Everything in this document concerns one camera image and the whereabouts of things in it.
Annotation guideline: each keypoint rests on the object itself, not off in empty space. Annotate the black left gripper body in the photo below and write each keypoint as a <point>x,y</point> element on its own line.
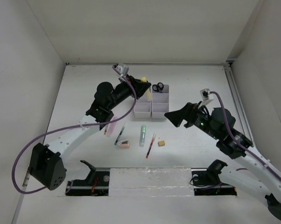
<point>122,92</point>

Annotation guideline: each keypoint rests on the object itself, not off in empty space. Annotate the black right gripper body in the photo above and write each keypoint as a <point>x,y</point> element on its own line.
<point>201,120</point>

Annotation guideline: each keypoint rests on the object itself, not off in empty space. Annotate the yellow highlighter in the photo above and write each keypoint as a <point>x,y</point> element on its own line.
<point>148,92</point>

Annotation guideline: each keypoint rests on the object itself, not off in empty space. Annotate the black handled scissors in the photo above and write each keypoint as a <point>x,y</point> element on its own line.
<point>158,87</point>

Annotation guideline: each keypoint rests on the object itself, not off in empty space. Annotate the purple highlighter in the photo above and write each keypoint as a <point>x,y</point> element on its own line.
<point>111,127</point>

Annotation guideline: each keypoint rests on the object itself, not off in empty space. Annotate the green highlighter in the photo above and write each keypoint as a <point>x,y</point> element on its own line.
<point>142,136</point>

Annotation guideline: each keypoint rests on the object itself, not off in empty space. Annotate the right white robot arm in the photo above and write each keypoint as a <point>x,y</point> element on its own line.
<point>266,183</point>

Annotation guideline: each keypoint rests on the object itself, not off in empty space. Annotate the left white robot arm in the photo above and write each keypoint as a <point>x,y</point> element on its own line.
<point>46,163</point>

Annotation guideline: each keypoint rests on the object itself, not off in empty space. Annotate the left white divided organizer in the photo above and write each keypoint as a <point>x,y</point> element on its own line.
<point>142,108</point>

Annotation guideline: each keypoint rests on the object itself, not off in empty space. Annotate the white divided organizer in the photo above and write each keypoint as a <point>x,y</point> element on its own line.
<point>142,108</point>
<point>160,103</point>

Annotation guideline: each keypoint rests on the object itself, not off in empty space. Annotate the right white divided organizer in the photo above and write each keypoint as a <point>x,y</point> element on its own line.
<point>160,103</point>

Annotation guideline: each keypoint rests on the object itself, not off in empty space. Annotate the green ink pen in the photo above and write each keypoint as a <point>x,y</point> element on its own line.
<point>120,134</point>

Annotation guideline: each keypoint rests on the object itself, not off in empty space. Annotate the red ink pen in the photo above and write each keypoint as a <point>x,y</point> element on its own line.
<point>151,144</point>

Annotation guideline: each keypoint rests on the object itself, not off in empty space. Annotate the yellow eraser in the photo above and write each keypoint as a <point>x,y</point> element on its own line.
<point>161,143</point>

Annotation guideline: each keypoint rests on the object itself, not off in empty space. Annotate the pink mini stapler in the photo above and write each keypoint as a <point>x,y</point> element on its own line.
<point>123,144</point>

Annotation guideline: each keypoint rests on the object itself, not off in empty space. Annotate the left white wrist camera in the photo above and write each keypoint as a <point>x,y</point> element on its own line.
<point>122,69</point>

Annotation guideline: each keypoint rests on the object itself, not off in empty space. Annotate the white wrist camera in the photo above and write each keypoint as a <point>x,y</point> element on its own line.
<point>206,95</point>
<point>122,69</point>

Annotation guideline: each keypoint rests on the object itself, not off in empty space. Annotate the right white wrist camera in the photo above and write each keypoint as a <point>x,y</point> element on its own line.
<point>206,95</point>

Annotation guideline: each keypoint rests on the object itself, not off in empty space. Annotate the aluminium side rail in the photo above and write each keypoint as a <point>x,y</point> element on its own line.
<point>237,100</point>

